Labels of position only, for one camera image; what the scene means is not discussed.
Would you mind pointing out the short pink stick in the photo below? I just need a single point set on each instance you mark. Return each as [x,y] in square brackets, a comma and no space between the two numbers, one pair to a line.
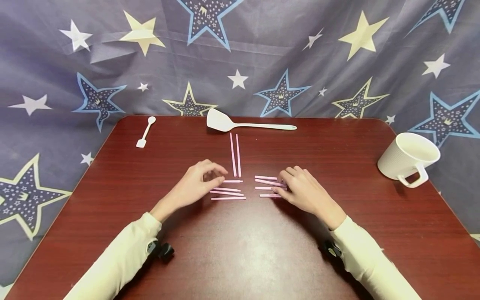
[265,178]
[228,193]
[263,188]
[269,195]
[228,189]
[268,182]
[228,198]
[233,181]

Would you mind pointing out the person's right thumb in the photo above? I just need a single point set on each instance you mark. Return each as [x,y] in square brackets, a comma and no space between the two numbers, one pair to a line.
[280,191]

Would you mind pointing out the person's right hand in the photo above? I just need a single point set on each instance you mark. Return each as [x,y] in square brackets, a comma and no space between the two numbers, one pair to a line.
[303,189]

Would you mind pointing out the person's left hand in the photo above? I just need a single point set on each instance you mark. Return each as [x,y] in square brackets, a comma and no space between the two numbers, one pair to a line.
[189,187]

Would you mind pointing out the person's left forearm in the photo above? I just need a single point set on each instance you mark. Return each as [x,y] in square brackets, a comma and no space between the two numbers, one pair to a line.
[120,258]

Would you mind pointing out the long pink stick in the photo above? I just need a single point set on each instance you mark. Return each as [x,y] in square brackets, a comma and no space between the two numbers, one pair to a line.
[233,155]
[238,156]

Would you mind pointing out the person's left thumb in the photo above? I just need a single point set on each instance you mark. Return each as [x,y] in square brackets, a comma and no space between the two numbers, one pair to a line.
[214,182]

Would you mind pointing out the person's right fingers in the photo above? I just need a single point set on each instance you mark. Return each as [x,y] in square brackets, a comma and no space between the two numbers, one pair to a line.
[294,170]

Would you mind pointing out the person's right forearm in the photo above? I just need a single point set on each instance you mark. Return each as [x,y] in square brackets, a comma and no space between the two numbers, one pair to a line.
[367,258]

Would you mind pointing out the person's left index finger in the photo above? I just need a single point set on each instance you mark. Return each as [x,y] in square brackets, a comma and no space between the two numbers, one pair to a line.
[218,166]

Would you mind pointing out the small white plastic scoop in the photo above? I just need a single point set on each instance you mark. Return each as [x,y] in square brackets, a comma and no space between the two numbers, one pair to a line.
[141,143]

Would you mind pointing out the person's right index finger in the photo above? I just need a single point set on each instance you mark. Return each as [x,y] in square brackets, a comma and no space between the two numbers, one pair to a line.
[285,178]

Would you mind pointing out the white ribbed cup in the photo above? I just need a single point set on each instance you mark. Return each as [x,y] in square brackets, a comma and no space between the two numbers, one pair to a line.
[399,162]

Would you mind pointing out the white spatula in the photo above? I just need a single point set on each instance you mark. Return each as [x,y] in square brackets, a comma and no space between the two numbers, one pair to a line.
[220,121]

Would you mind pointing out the black wrist band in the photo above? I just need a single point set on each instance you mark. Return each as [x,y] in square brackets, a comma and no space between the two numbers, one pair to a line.
[162,250]
[332,248]

